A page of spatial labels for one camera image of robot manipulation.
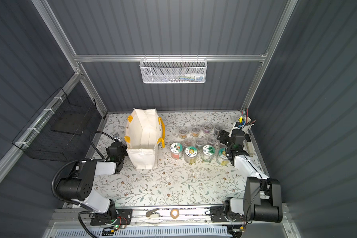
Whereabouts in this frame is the clear lid seed jar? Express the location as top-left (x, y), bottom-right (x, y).
top-left (202, 123), bottom-right (214, 134)

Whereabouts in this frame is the white canvas tote bag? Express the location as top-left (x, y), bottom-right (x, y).
top-left (124, 109), bottom-right (165, 170)

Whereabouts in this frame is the sunflower bottom seed jar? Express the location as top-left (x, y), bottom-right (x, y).
top-left (184, 146), bottom-right (198, 164)

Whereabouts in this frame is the orange label seed jar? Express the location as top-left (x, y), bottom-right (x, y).
top-left (191, 126), bottom-right (201, 137)

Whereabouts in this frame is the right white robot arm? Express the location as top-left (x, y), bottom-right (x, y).
top-left (217, 129), bottom-right (283, 223)

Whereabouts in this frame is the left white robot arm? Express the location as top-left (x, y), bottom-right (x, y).
top-left (51, 141), bottom-right (127, 224)

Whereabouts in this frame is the grey stapler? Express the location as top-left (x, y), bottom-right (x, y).
top-left (245, 140), bottom-right (254, 157)

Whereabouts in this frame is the white pen cup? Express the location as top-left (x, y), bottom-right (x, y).
top-left (235, 109), bottom-right (255, 133)

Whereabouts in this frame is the beige tape dispenser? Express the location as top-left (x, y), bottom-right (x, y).
top-left (145, 208), bottom-right (160, 219)

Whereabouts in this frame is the masking tape roll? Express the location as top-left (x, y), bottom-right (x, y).
top-left (170, 208), bottom-right (179, 219)

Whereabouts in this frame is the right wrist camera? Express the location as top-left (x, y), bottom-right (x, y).
top-left (231, 122), bottom-right (243, 134)

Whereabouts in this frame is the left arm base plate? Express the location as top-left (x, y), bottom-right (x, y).
top-left (90, 209), bottom-right (133, 226)

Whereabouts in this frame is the black wire side basket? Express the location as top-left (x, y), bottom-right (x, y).
top-left (12, 91), bottom-right (101, 162)

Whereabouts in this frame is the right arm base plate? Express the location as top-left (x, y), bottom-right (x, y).
top-left (210, 206), bottom-right (246, 223)

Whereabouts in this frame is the white wire wall basket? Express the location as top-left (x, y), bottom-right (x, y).
top-left (139, 57), bottom-right (208, 84)

